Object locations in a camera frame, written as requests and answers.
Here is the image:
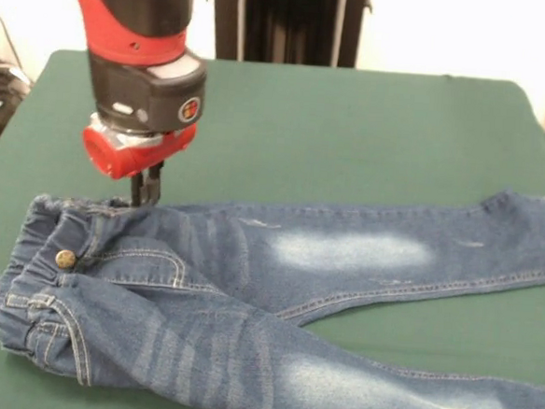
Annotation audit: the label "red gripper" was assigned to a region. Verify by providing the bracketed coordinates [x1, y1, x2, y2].
[77, 111, 199, 210]

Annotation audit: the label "dark green table cloth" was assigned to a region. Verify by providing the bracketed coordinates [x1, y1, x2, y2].
[0, 42, 545, 409]

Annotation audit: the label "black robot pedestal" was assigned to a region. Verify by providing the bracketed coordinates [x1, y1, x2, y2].
[189, 0, 373, 71]

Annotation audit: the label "blue denim jeans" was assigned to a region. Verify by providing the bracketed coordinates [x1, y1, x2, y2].
[0, 150, 545, 409]

